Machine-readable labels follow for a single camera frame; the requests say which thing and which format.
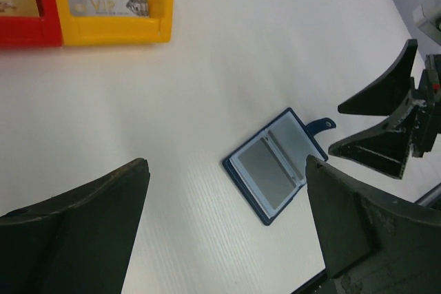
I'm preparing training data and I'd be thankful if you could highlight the red plastic bin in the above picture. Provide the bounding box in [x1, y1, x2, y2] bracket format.
[1, 0, 63, 49]

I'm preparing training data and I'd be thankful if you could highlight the yellow plastic bin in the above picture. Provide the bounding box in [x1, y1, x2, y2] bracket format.
[56, 0, 174, 46]

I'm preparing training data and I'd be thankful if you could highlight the blue card holder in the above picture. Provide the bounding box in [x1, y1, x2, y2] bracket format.
[222, 107, 337, 226]

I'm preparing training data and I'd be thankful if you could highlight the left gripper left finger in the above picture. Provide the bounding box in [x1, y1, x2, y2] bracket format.
[1, 158, 150, 293]

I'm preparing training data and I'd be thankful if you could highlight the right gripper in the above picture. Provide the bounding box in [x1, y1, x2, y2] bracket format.
[328, 39, 440, 180]

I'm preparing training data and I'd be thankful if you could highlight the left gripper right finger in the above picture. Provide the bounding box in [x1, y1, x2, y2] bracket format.
[306, 156, 440, 293]

